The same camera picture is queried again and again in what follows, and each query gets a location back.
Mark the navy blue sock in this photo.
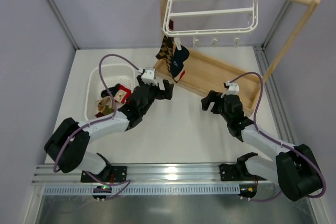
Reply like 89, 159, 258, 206
108, 84, 121, 103

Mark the beige striped green sock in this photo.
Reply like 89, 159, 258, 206
95, 96, 117, 118

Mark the navy sock beige red toe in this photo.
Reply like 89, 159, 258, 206
169, 46, 190, 83

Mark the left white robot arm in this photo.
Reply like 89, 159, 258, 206
44, 76, 174, 185

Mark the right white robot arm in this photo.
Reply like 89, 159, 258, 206
201, 91, 326, 201

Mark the white plastic clip hanger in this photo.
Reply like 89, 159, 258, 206
160, 0, 259, 46

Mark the white perforated plastic basket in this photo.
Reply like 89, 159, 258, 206
84, 63, 136, 120

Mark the wooden rack with tray base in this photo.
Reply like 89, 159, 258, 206
154, 0, 322, 116

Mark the brown argyle sock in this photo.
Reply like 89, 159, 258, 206
155, 35, 174, 73

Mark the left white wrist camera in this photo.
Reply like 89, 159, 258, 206
137, 67, 157, 86

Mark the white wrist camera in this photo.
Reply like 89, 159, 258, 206
137, 67, 157, 86
222, 81, 239, 98

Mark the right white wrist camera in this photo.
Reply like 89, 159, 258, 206
222, 81, 239, 98

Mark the aluminium mounting rail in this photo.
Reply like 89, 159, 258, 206
32, 163, 223, 185

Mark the slotted grey cable duct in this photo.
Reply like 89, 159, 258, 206
43, 184, 240, 196

